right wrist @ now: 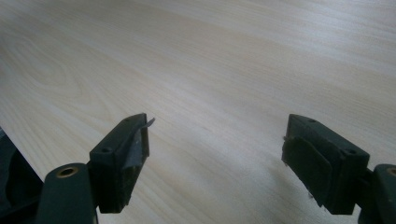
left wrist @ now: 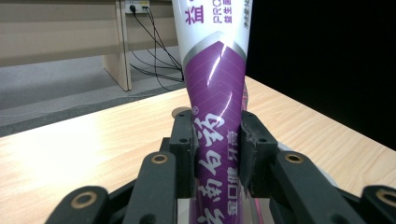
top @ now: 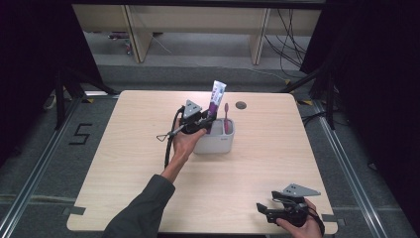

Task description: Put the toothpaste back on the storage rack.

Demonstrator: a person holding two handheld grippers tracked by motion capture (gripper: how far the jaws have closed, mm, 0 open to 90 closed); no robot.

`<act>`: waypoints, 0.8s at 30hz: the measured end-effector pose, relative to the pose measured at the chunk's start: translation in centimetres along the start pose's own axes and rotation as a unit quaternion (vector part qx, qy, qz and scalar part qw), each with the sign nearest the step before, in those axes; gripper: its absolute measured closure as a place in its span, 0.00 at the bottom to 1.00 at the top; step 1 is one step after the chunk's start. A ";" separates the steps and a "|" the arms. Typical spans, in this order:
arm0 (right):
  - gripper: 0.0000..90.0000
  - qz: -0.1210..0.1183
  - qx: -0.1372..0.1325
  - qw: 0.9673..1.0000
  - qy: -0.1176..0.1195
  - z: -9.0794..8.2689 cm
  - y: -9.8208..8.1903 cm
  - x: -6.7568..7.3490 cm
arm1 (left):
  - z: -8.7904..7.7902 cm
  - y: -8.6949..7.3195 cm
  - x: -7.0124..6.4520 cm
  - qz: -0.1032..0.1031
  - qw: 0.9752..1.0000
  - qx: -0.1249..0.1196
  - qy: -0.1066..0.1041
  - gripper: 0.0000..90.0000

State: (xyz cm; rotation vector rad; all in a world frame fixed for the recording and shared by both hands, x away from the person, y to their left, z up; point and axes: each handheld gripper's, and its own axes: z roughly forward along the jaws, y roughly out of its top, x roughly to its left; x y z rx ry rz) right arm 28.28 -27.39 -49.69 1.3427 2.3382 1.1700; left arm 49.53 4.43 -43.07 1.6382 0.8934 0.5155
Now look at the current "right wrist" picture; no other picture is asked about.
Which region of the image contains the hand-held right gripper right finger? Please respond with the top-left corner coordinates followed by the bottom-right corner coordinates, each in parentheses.
top-left (281, 113), bottom-right (371, 216)

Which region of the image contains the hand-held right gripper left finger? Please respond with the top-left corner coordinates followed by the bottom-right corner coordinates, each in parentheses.
top-left (89, 112), bottom-right (156, 215)

